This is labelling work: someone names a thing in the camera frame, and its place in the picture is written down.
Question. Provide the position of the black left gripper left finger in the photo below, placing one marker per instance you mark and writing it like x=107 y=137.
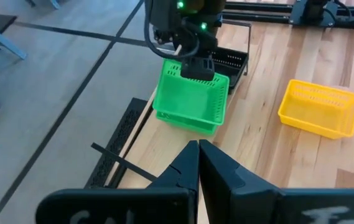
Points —
x=183 y=174

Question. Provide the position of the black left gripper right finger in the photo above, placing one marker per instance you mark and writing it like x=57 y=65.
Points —
x=217 y=180

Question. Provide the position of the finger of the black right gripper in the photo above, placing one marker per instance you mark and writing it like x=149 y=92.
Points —
x=207 y=68
x=190 y=68

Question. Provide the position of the black plastic slotted basket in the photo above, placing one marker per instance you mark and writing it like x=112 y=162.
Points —
x=235 y=83
x=232 y=60

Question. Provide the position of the wooden shelf with black rails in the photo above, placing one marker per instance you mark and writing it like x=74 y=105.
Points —
x=164 y=143

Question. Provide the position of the black perforated floor grille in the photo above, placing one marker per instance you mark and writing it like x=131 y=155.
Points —
x=123 y=124

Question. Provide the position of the yellow plastic slotted basket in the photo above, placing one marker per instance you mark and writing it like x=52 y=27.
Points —
x=319 y=109

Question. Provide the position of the grey metal stand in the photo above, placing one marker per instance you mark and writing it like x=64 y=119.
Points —
x=2 y=39

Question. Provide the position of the black aluminium rig frame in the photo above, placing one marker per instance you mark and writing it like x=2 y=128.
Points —
x=273 y=7

